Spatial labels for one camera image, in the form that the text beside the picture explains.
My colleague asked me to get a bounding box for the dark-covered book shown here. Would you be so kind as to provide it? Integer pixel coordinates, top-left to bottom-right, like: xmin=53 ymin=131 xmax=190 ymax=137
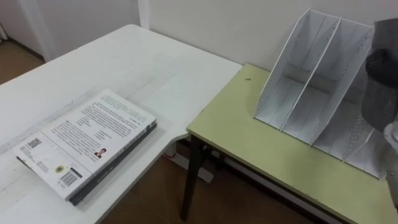
xmin=16 ymin=123 xmax=158 ymax=207

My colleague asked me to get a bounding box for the white desk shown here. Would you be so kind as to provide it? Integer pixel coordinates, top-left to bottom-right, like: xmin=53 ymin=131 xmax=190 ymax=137
xmin=0 ymin=24 xmax=243 ymax=224

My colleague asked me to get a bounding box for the white-covered book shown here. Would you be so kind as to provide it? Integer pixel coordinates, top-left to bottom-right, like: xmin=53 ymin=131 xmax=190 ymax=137
xmin=12 ymin=88 xmax=157 ymax=201

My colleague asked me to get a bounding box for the green table with black legs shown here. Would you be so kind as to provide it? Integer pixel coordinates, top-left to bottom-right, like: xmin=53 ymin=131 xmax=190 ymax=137
xmin=179 ymin=63 xmax=398 ymax=224

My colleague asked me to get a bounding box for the white perforated file rack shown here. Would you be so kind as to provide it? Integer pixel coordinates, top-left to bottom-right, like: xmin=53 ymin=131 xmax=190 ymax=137
xmin=253 ymin=8 xmax=389 ymax=180

